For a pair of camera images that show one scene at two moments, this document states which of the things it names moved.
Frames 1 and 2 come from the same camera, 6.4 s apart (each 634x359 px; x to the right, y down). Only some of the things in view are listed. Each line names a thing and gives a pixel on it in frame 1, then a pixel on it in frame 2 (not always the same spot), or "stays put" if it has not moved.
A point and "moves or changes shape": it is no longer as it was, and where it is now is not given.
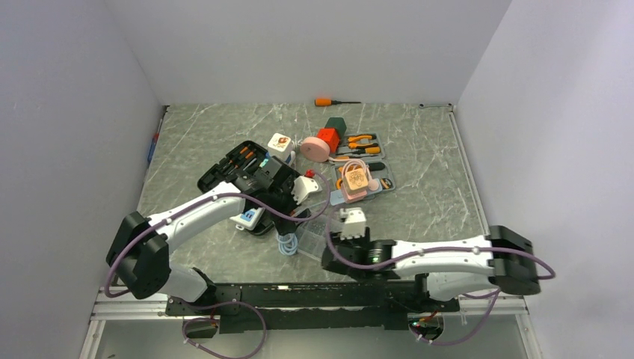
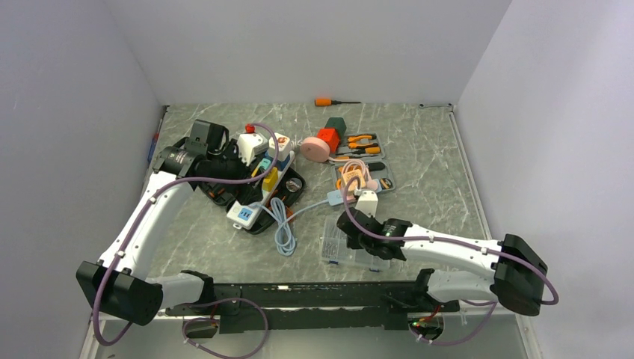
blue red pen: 155,140 stays put
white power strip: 249,218 stays put
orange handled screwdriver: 325,102 stays put
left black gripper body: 282,197 to 229,165
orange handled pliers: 362,137 stays put
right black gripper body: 358,241 to 357,244
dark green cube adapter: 339,124 stays put
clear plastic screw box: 311,236 moves or changes shape
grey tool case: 360,160 stays put
